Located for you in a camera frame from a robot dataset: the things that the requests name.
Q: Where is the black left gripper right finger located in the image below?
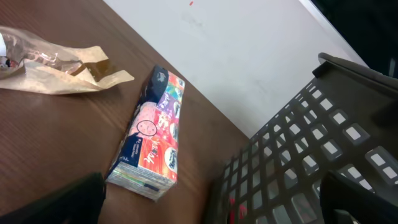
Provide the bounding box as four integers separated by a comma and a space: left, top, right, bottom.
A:
320, 170, 397, 223

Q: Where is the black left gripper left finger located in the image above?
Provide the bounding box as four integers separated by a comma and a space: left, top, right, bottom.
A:
1, 172, 106, 224

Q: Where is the San Remo spaghetti packet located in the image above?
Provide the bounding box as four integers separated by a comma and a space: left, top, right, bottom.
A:
227, 197, 248, 224

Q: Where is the colourful tissue pack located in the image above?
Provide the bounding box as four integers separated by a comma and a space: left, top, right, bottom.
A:
105, 65, 185, 201

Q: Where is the grey plastic basket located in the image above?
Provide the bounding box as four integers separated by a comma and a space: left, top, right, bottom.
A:
201, 53, 397, 223

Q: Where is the upper beige snack bag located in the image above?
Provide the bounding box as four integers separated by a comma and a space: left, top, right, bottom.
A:
1, 26, 134, 95

